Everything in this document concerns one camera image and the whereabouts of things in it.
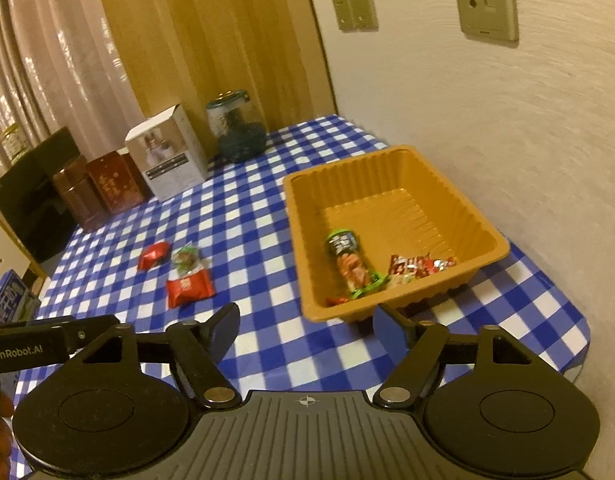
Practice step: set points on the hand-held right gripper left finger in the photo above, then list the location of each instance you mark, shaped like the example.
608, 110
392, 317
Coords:
225, 327

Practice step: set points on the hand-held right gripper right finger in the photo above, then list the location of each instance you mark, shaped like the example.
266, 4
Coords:
390, 327

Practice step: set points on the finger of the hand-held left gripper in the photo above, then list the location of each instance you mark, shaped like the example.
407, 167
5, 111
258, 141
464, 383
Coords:
87, 330

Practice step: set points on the red pillow snack packet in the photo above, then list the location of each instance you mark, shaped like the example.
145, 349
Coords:
190, 286

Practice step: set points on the tiny red candy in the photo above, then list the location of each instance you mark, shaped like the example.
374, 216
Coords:
336, 301

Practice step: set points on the red and white snack packet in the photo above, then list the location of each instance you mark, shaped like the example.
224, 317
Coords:
407, 265

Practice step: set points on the long green orange snack packet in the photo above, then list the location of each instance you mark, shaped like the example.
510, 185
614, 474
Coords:
352, 265

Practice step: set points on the small green candy packet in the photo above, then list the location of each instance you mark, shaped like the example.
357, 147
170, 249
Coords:
185, 258

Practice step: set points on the small shiny red candy packet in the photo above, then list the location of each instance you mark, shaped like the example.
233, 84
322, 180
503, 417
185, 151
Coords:
155, 256

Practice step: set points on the orange plastic tray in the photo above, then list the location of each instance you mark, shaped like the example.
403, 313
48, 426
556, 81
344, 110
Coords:
387, 210

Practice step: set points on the white cardboard box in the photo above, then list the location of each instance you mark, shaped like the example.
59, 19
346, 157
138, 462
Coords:
5, 255

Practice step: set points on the blue checkered tablecloth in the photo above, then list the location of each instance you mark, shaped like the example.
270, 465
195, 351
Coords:
247, 220

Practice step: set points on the brown canister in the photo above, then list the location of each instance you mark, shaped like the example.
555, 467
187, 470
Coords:
80, 195

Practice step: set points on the black flat box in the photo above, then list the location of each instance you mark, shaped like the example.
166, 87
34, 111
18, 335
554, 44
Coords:
27, 200

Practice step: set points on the red patterned tin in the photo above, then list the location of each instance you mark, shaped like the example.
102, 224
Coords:
115, 185

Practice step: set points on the white carton box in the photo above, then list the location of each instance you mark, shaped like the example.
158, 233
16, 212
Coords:
167, 160

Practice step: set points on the green lidded glass jar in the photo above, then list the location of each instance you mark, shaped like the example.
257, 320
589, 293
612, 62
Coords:
235, 130

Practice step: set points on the bottle with yellow label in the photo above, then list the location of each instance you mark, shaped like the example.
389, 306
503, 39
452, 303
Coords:
13, 142

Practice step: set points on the sheer pink curtain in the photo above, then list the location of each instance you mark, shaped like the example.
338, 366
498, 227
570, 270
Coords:
52, 60

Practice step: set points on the yellow curtain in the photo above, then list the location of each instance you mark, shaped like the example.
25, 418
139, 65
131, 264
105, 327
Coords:
212, 35

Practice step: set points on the wall switch plate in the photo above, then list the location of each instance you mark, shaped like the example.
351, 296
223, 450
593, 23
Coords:
340, 12
363, 7

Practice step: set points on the large wall socket plate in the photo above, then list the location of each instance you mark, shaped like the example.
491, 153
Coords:
485, 2

